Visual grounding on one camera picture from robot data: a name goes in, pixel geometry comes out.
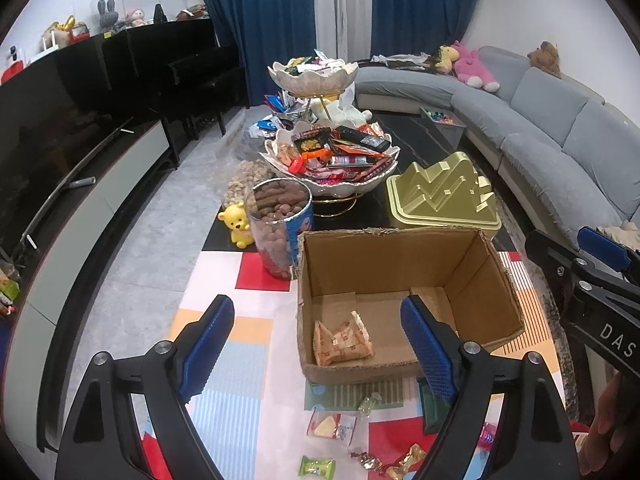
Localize red white candy packet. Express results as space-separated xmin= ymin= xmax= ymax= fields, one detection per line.
xmin=335 ymin=412 xmax=359 ymax=442

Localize tiered white bowl stand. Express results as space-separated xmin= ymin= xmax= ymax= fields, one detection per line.
xmin=264 ymin=57 xmax=401 ymax=218

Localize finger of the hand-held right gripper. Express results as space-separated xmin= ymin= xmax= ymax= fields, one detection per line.
xmin=524 ymin=230 xmax=640 ymax=311
xmin=576 ymin=226 xmax=640 ymax=286

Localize small red gold candy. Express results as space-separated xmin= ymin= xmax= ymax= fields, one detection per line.
xmin=350 ymin=447 xmax=384 ymax=474

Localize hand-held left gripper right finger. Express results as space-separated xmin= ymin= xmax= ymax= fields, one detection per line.
xmin=400 ymin=295 xmax=581 ymax=480

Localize green candy packet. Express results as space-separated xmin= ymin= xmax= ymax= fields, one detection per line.
xmin=298 ymin=456 xmax=336 ymax=479

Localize pink plush toy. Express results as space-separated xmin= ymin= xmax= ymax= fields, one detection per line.
xmin=452 ymin=41 xmax=501 ymax=92

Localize dark green packet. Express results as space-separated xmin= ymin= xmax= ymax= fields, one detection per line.
xmin=417 ymin=375 xmax=453 ymax=436

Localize brown teddy bear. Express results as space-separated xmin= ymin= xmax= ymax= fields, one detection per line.
xmin=527 ymin=41 xmax=563 ymax=79

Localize cream orange snack packet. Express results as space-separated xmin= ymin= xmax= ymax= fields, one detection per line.
xmin=313 ymin=321 xmax=351 ymax=367
xmin=332 ymin=310 xmax=375 ymax=361

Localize scattered blue white packets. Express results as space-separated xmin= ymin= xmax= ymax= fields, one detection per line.
xmin=249 ymin=91 xmax=301 ymax=140

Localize gold mountain-shaped container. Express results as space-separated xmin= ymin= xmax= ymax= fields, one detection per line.
xmin=386 ymin=151 xmax=502 ymax=233

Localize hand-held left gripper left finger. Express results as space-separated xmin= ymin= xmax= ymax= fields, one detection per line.
xmin=55 ymin=294 xmax=236 ymax=480

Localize brown cardboard box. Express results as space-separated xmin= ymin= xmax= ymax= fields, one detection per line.
xmin=296 ymin=226 xmax=526 ymax=386

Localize yellow bear toy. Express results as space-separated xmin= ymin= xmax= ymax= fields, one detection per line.
xmin=217 ymin=202 xmax=256 ymax=250

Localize grey bin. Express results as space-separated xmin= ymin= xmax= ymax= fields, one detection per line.
xmin=419 ymin=106 xmax=468 ymax=146

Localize grey television cabinet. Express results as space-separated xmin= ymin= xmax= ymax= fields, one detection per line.
xmin=5 ymin=120 xmax=181 ymax=456

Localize yellow plush toy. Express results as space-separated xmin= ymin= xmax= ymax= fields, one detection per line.
xmin=434 ymin=46 xmax=458 ymax=73

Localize pile of assorted snack packets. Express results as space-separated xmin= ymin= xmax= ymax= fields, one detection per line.
xmin=285 ymin=50 xmax=358 ymax=77
xmin=277 ymin=125 xmax=396 ymax=183

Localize person's right hand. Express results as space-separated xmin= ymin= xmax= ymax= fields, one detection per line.
xmin=580 ymin=367 xmax=640 ymax=480

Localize grey rabbit plush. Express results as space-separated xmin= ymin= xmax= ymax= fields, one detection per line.
xmin=97 ymin=0 xmax=121 ymax=33

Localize black piano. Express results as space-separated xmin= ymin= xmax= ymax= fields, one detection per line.
xmin=102 ymin=17 xmax=251 ymax=161

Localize white sheer curtain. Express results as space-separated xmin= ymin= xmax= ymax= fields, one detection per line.
xmin=315 ymin=0 xmax=373 ymax=63

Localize blue curtain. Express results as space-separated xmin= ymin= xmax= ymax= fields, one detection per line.
xmin=190 ymin=0 xmax=318 ymax=108
xmin=370 ymin=0 xmax=488 ymax=58

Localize bag of pistachios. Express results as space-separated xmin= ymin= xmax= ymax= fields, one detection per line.
xmin=222 ymin=159 xmax=276 ymax=211

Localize clear packet with yellow cake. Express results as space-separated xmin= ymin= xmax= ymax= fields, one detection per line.
xmin=307 ymin=406 xmax=342 ymax=439

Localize heap of colourful packets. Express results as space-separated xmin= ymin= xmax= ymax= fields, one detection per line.
xmin=0 ymin=265 xmax=22 ymax=317

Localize black curved television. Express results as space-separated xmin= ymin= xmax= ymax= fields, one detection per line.
xmin=0 ymin=35 xmax=138 ymax=263

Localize grey sofa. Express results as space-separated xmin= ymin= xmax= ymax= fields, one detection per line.
xmin=352 ymin=46 xmax=640 ymax=241

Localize clear jar of brown nuts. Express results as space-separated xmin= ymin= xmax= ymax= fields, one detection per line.
xmin=248 ymin=178 xmax=314 ymax=281

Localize gold ball candy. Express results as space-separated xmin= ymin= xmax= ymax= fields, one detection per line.
xmin=385 ymin=444 xmax=427 ymax=480

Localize gold foil balloon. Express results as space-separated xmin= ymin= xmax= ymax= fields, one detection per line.
xmin=42 ymin=16 xmax=91 ymax=51

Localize beige cloth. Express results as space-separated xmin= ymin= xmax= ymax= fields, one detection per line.
xmin=597 ymin=222 xmax=640 ymax=252

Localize white plastic bag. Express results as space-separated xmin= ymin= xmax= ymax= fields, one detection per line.
xmin=340 ymin=87 xmax=373 ymax=126

